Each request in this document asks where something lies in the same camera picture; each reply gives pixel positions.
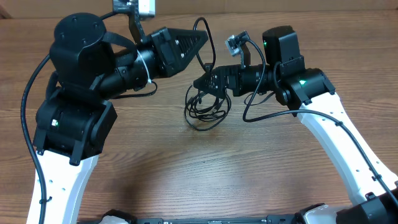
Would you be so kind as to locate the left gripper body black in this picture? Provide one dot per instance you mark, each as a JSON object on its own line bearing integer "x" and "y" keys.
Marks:
{"x": 162, "y": 56}

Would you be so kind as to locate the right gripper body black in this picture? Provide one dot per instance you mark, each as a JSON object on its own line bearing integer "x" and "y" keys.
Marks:
{"x": 240, "y": 80}

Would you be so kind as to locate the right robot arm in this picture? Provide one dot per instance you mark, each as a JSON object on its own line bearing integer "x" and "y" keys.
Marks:
{"x": 310, "y": 96}

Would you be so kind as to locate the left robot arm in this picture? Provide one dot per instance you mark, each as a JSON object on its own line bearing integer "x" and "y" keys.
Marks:
{"x": 93, "y": 66}

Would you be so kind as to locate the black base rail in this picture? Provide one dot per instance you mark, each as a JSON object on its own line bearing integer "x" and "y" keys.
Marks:
{"x": 214, "y": 221}

